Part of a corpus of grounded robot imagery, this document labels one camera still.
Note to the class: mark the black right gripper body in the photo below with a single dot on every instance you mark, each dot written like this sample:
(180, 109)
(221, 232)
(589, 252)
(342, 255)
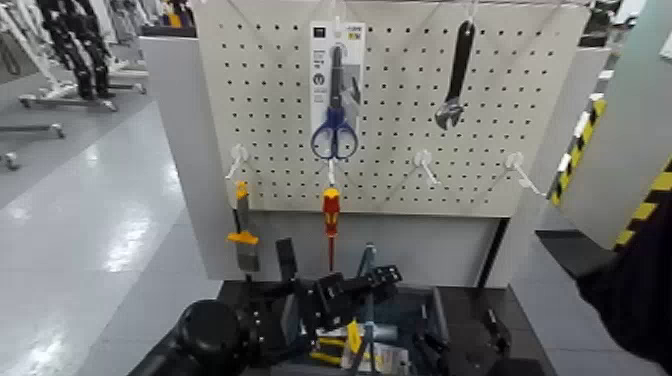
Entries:
(517, 367)

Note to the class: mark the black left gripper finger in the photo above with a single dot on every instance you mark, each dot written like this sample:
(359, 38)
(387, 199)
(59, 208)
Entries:
(286, 260)
(386, 278)

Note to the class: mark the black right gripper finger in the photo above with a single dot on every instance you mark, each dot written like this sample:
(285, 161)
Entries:
(498, 333)
(430, 352)

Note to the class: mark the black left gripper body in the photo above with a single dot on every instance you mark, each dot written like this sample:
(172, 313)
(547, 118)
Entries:
(325, 302)

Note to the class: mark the white printed card package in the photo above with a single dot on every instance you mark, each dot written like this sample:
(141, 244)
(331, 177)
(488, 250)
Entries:
(391, 359)

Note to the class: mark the yellow plastic clamp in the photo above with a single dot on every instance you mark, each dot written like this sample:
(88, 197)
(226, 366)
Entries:
(354, 336)

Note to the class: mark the yellow grey putty scraper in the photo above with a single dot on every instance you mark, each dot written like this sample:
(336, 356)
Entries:
(244, 239)

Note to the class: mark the silver tube with label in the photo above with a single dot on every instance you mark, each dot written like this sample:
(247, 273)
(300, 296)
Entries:
(386, 332)

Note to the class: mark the red yellow screwdriver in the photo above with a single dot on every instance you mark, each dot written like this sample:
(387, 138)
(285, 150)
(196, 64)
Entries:
(330, 210)

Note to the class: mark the white pegboard hook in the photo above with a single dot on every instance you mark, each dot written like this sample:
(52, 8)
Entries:
(423, 159)
(516, 162)
(331, 173)
(239, 155)

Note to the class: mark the black bulky cover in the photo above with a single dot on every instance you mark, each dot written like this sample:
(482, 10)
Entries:
(635, 294)

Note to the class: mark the white perforated pegboard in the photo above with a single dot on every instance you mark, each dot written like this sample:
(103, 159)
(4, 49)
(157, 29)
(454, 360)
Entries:
(273, 105)

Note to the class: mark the blue scissors in white package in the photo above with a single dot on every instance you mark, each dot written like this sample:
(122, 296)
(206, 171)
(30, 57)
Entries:
(335, 105)

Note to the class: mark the black adjustable wrench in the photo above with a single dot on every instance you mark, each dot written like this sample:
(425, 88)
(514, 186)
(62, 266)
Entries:
(458, 68)

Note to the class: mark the grey panel with hazard tape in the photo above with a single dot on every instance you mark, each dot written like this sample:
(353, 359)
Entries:
(624, 131)

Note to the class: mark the yellow purple box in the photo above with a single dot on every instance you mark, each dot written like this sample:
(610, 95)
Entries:
(176, 18)

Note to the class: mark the grey wheeled stand base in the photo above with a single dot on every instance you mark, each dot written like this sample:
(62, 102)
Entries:
(31, 128)

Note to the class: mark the white wheeled stand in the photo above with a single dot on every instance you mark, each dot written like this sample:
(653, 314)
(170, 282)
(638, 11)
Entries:
(47, 84)

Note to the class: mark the black robot legs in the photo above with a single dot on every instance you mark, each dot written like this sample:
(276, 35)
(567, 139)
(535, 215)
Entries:
(78, 47)

